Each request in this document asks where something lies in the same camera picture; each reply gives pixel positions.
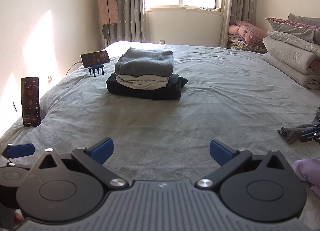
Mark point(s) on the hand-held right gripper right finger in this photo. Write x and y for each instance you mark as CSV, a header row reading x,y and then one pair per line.
x,y
220,151

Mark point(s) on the upright smartphone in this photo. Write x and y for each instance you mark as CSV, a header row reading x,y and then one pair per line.
x,y
30,101

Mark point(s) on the grey patterned knit sweater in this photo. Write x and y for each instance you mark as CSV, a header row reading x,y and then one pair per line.
x,y
147,62

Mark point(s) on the striped folded blanket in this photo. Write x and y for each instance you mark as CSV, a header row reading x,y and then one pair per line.
x,y
240,45

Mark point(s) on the grey star-patterned curtain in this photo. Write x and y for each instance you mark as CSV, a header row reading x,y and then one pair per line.
x,y
127,4
237,1

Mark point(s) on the crumpled grey garment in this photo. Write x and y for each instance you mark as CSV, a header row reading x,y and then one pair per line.
x,y
290,132

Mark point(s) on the grey pillow with pink trim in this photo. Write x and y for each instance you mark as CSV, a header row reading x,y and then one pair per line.
x,y
287,25

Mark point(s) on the purple garment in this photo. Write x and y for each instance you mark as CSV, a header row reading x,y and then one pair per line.
x,y
307,171

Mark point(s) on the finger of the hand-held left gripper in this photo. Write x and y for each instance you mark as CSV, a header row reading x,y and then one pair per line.
x,y
22,150

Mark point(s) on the sideways smartphone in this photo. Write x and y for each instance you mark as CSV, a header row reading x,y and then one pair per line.
x,y
96,58

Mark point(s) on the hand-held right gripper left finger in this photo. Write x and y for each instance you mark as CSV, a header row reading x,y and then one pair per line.
x,y
102,150

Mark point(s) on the pink pillows pile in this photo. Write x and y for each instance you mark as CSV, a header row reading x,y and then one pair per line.
x,y
247,30

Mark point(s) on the bed with grey sheet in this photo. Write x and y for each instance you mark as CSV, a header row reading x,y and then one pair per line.
x,y
200,111

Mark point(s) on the folded white garment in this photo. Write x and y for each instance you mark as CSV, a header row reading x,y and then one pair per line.
x,y
142,81

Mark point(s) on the folded dark garment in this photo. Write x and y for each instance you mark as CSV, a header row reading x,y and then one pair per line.
x,y
150,93

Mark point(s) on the person's left hand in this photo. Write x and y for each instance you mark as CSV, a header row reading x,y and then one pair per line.
x,y
19,218

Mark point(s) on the pink hanging jacket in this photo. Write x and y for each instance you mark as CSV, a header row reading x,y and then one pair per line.
x,y
107,4

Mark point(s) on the blue chair-shaped phone stand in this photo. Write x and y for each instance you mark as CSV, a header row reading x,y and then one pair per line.
x,y
96,67

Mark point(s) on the folded light grey quilt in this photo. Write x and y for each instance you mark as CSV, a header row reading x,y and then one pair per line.
x,y
287,58

